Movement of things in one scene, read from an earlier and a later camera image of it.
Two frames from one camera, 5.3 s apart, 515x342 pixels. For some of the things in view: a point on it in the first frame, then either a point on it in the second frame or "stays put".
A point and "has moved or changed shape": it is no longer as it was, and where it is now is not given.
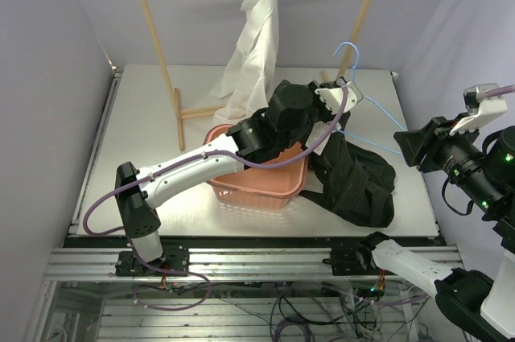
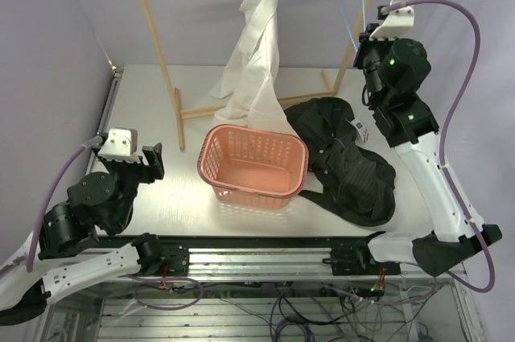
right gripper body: x=456 y=154 → x=370 y=52
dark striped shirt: x=354 y=184 has moved or changed shape
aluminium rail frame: x=98 y=264 stays put
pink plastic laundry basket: x=271 y=188 stays put
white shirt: x=247 y=87 stays put
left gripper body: x=320 y=106 → x=128 y=175
